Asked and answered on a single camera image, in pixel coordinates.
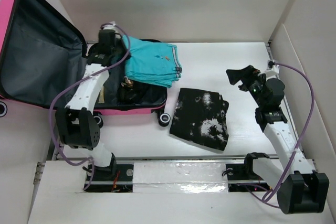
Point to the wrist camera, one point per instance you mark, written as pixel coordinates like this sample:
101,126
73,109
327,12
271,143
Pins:
272,69
109,26

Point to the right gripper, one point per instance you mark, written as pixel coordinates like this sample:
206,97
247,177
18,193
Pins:
248,74

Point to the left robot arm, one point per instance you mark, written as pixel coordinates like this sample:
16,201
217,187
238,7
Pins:
78,127

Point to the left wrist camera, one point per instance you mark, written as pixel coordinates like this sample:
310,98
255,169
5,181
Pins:
109,26

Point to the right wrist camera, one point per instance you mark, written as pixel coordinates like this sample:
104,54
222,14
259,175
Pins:
272,69

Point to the black white tie-dye shirt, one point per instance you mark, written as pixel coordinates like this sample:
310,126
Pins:
200,118

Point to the pink hard-shell suitcase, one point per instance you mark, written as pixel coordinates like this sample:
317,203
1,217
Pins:
43,59

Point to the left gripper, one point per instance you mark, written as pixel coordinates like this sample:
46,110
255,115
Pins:
119,42

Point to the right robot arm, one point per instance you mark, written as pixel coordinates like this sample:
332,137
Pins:
299,188

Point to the teal shorts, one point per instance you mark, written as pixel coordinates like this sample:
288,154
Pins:
155,63

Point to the black belt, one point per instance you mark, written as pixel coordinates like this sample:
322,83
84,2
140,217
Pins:
131,91

